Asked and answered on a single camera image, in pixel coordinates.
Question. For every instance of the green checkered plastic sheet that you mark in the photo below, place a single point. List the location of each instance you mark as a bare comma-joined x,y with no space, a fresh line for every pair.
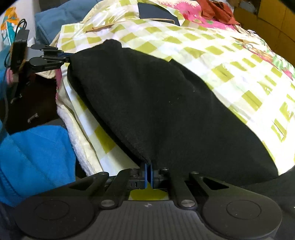
255,84

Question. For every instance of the white fluffy blanket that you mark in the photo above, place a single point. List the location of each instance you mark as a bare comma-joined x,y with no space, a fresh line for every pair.
85,153

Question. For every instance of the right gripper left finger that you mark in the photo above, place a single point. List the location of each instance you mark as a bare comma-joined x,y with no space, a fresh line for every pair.
121,186

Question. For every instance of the bright blue fleece garment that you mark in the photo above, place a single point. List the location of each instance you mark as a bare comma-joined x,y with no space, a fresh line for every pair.
36,153

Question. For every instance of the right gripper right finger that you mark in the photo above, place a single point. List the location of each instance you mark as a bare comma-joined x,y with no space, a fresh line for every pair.
174,185

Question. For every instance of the black pants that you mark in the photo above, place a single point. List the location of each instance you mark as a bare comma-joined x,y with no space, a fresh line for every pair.
160,113

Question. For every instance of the pink floral bedsheet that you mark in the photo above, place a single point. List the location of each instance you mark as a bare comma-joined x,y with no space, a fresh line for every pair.
268,30

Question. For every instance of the red-brown cloth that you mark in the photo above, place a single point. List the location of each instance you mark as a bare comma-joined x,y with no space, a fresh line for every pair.
219,11

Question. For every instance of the dark blue garment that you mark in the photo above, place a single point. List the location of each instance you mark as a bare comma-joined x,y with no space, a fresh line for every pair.
54,14

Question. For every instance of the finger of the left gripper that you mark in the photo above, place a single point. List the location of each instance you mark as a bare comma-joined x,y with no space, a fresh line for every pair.
47,63
46,50

